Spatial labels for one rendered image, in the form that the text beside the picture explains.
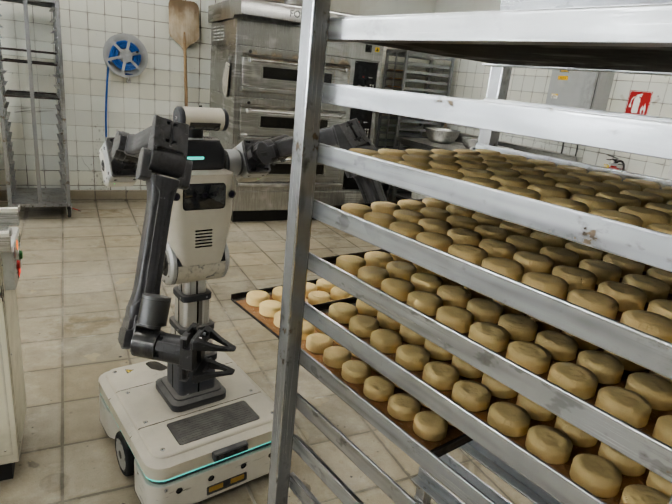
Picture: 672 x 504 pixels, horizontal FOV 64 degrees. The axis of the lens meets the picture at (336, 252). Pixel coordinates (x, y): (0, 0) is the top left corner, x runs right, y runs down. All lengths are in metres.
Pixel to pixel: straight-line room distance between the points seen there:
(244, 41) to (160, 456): 3.96
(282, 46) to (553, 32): 4.74
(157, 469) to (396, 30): 1.51
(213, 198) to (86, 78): 4.26
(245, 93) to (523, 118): 4.64
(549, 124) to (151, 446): 1.62
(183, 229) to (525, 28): 1.36
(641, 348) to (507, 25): 0.34
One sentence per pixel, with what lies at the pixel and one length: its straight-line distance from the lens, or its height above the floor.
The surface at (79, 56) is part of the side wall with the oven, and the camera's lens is 5.94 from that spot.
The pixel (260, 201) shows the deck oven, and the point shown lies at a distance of 5.35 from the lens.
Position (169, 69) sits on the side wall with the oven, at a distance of 6.02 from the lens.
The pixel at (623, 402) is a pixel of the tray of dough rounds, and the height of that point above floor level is 1.15.
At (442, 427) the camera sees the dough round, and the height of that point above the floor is 0.97.
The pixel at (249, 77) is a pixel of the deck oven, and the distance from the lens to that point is 5.13.
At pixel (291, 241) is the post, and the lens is 0.87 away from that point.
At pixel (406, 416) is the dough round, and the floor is 0.96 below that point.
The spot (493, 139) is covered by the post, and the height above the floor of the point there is 1.35.
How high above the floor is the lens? 1.43
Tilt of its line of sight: 18 degrees down
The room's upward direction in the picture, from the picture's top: 6 degrees clockwise
